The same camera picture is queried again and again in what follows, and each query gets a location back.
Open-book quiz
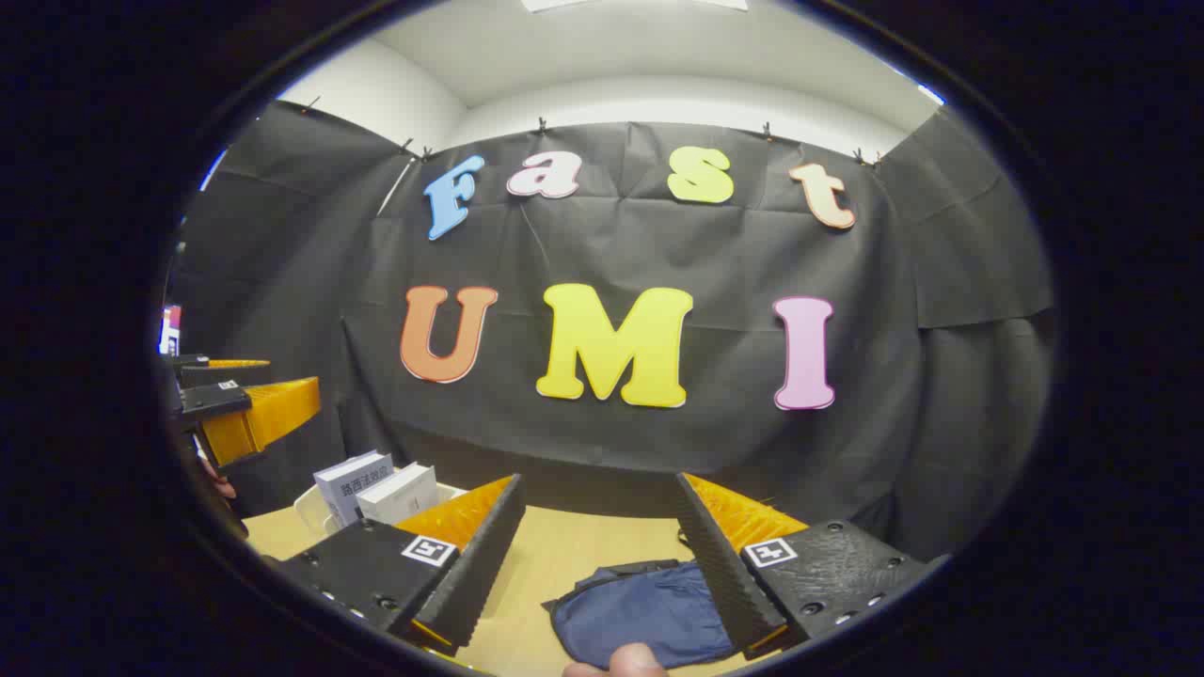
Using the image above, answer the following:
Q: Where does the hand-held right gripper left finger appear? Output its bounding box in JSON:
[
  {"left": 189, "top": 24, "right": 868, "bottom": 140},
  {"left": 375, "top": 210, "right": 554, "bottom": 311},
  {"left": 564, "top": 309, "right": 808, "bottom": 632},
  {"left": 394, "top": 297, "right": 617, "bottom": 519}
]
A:
[{"left": 277, "top": 475, "right": 526, "bottom": 657}]

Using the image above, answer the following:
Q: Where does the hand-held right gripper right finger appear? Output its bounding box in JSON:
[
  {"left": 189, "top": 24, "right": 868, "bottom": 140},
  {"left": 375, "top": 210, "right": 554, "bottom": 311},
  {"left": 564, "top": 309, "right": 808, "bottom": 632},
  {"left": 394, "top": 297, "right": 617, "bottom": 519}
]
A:
[{"left": 675, "top": 473, "right": 949, "bottom": 661}]

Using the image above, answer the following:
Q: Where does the blue schoolbag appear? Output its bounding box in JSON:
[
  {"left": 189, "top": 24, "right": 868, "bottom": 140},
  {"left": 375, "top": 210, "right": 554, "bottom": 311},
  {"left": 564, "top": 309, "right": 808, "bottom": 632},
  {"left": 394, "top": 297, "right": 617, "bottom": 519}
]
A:
[{"left": 543, "top": 559, "right": 737, "bottom": 670}]

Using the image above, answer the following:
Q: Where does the white bookshelf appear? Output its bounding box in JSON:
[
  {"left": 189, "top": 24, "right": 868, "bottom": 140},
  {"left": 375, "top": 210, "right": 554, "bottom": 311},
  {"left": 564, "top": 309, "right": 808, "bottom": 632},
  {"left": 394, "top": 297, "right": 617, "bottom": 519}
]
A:
[{"left": 294, "top": 480, "right": 468, "bottom": 539}]

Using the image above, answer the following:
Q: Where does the white blue-edged book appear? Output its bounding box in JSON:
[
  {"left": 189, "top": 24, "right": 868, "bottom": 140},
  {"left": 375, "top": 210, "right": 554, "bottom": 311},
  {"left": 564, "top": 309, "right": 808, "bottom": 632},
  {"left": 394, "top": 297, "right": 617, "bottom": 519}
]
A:
[
  {"left": 313, "top": 450, "right": 396, "bottom": 529},
  {"left": 356, "top": 463, "right": 440, "bottom": 526}
]

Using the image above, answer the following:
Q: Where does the black backdrop cloth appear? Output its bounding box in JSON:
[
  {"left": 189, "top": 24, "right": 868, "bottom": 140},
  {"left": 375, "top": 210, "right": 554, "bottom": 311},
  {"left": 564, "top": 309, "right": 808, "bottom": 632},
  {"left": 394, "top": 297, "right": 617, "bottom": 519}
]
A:
[{"left": 169, "top": 99, "right": 1056, "bottom": 565}]

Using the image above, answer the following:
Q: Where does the ceiling light panel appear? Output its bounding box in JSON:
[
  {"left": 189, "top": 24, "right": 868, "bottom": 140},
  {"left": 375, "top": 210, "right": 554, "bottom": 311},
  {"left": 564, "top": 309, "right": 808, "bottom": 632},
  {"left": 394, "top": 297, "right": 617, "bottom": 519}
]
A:
[{"left": 520, "top": 0, "right": 751, "bottom": 13}]

